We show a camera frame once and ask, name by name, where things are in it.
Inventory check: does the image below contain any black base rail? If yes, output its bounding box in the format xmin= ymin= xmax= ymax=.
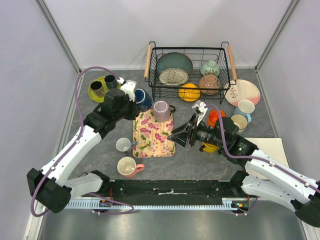
xmin=81 ymin=178 xmax=260 ymax=206

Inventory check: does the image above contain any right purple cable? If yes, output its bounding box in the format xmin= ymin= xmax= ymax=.
xmin=203 ymin=104 xmax=320 ymax=217

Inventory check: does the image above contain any purple cable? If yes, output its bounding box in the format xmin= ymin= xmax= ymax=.
xmin=30 ymin=66 xmax=136 ymax=218
xmin=203 ymin=104 xmax=320 ymax=217

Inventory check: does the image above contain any pink mug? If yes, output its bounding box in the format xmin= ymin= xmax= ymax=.
xmin=117 ymin=156 xmax=145 ymax=178

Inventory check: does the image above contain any orange mug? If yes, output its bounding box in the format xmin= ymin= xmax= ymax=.
xmin=207 ymin=109 xmax=219 ymax=127

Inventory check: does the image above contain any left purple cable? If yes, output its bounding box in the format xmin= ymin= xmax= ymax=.
xmin=30 ymin=66 xmax=136 ymax=218

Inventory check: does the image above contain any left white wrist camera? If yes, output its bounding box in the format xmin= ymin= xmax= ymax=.
xmin=117 ymin=77 xmax=137 ymax=102

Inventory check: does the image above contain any green scalloped plate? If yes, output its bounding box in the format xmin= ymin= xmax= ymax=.
xmin=88 ymin=76 xmax=120 ymax=103

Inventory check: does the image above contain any pink floral plate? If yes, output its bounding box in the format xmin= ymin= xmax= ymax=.
xmin=225 ymin=79 xmax=261 ymax=107

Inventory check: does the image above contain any floral placemat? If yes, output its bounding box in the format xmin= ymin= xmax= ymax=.
xmin=132 ymin=109 xmax=176 ymax=158

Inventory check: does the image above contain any dark blue tumbler cup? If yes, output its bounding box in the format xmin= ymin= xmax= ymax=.
xmin=104 ymin=75 xmax=118 ymax=90

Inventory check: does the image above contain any teal plate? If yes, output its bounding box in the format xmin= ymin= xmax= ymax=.
xmin=156 ymin=52 xmax=193 ymax=75

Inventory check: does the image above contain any brown tumbler cup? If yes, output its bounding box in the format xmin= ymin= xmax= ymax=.
xmin=90 ymin=81 xmax=105 ymax=98

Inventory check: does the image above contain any white square board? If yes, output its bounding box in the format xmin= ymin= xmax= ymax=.
xmin=245 ymin=137 xmax=289 ymax=167

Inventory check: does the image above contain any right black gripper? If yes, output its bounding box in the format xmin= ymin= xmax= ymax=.
xmin=167 ymin=113 xmax=228 ymax=149

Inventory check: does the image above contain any light blue mug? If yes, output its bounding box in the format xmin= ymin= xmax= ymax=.
xmin=234 ymin=99 xmax=255 ymax=123

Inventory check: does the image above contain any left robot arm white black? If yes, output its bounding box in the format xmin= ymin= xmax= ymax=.
xmin=26 ymin=89 xmax=139 ymax=213

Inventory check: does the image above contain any black wire dish rack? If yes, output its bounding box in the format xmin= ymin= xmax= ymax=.
xmin=144 ymin=45 xmax=234 ymax=102

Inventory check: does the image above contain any yellow bowl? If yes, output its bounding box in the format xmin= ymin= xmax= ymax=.
xmin=178 ymin=83 xmax=201 ymax=102

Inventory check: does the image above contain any light blue cable duct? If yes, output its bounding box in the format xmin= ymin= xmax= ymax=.
xmin=65 ymin=197 xmax=244 ymax=211

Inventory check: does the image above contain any beige mug dark handle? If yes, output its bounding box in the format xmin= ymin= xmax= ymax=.
xmin=231 ymin=114 xmax=248 ymax=135

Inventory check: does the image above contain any speckled beige plate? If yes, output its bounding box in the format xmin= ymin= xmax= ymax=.
xmin=159 ymin=68 xmax=189 ymax=86

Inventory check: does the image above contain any small grey white mug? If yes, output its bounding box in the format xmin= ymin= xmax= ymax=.
xmin=115 ymin=137 xmax=138 ymax=153

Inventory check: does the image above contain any dark blue mug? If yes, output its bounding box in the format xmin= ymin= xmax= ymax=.
xmin=135 ymin=88 xmax=153 ymax=113

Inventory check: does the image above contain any yellow mug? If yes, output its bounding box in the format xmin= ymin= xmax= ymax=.
xmin=199 ymin=142 xmax=220 ymax=153

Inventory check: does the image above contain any purple mug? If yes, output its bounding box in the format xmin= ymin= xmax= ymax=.
xmin=152 ymin=100 xmax=176 ymax=123

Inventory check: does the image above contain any brown pink bowl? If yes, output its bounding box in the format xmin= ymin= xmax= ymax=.
xmin=198 ymin=74 xmax=220 ymax=95

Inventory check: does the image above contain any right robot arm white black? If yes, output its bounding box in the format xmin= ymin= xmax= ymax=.
xmin=168 ymin=114 xmax=320 ymax=228

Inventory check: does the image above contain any mint green bowl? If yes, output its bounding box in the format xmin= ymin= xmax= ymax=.
xmin=200 ymin=60 xmax=220 ymax=77

